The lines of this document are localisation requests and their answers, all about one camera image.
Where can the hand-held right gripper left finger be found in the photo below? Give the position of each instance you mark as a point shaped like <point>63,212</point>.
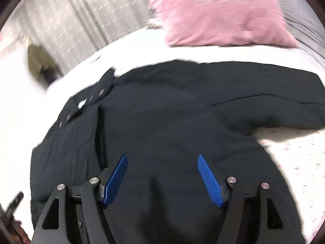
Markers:
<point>115,183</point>

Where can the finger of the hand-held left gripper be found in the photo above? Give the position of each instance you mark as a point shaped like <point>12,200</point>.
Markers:
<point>15,203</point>

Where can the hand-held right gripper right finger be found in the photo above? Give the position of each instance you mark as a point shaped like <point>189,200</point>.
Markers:
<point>210,183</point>

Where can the black coat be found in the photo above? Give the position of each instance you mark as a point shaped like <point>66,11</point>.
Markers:
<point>165,106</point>

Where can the person's left hand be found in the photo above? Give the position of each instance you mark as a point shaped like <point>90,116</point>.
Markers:
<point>21,237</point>

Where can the cherry print bed sheet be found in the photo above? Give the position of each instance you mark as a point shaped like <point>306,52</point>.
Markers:
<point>299,157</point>

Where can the olive green jacket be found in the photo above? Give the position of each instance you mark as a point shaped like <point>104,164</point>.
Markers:
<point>40,61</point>

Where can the grey star print curtain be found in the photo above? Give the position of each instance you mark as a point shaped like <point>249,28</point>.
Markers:
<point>76,17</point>

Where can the pink velvet pillow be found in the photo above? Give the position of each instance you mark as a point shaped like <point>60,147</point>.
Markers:
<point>215,12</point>

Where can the grey quilted headboard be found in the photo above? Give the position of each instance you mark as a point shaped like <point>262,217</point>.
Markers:
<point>304,22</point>

